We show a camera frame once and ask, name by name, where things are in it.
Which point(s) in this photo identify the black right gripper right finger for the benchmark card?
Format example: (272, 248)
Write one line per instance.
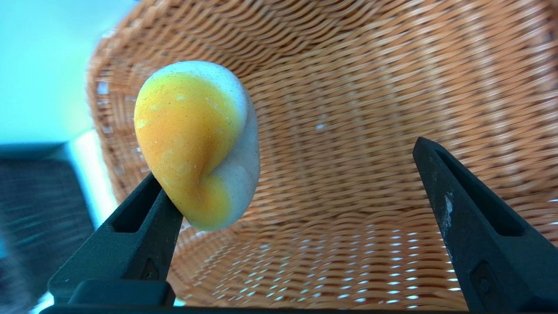
(475, 226)

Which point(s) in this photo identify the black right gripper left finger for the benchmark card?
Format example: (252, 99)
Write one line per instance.
(130, 244)

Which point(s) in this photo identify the orange wicker basket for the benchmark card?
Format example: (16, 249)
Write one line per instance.
(348, 131)

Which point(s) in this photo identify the toy egg orange yolk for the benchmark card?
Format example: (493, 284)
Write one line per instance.
(187, 131)

